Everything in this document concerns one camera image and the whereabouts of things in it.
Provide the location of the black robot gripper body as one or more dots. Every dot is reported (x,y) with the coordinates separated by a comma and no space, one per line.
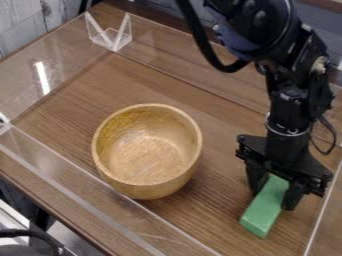
(284,156)

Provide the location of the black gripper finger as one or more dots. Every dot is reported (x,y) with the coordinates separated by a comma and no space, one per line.
(294,194)
(256,176)

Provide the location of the green rectangular block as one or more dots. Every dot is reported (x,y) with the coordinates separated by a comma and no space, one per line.
(264,208)

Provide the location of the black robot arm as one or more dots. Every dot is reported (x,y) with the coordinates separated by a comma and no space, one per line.
(263,32)

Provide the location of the brown wooden bowl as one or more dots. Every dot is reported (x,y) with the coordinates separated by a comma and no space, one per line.
(145,150)

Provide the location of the clear acrylic tray enclosure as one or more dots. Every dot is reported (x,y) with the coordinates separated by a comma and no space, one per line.
(61,85)

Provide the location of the black metal table bracket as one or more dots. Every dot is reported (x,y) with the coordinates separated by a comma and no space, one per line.
(57,251)

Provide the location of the clear acrylic corner bracket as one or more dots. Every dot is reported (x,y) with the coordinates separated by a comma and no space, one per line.
(109,38)

